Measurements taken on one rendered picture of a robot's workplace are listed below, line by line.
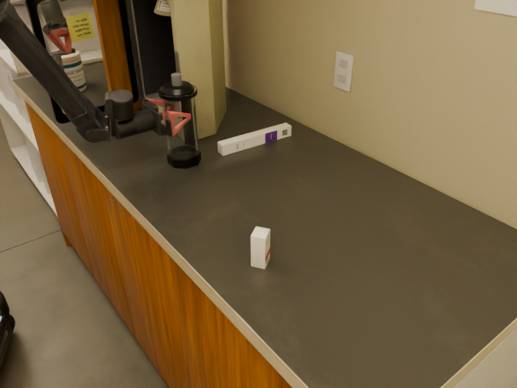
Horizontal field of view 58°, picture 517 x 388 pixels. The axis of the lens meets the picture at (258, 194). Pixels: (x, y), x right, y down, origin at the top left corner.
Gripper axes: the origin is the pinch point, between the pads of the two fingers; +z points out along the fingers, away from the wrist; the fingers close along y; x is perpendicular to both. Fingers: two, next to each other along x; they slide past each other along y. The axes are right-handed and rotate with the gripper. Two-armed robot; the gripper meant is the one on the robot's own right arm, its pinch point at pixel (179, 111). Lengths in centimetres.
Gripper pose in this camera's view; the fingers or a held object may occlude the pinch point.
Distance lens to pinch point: 137.4
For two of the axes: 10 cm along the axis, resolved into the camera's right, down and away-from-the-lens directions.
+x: 0.0, 8.4, 5.4
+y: -6.1, -4.3, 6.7
